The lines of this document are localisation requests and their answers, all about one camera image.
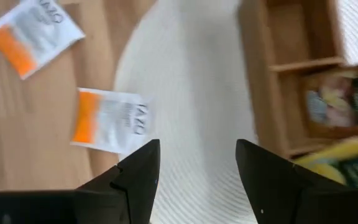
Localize wooden three-compartment box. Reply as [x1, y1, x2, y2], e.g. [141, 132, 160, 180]
[237, 0, 358, 159]

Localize beige tea bag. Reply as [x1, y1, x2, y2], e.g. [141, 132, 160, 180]
[305, 73, 358, 131]

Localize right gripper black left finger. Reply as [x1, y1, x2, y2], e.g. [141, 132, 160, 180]
[73, 139, 162, 224]

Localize white orange tea bag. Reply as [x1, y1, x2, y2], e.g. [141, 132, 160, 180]
[0, 0, 86, 80]
[70, 87, 152, 156]

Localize white round plate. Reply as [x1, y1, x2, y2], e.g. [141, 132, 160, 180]
[113, 0, 358, 224]

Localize green yellow tea bag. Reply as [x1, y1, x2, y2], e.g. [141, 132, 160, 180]
[292, 138, 358, 190]

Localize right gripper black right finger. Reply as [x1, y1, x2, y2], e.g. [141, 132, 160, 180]
[235, 139, 323, 224]

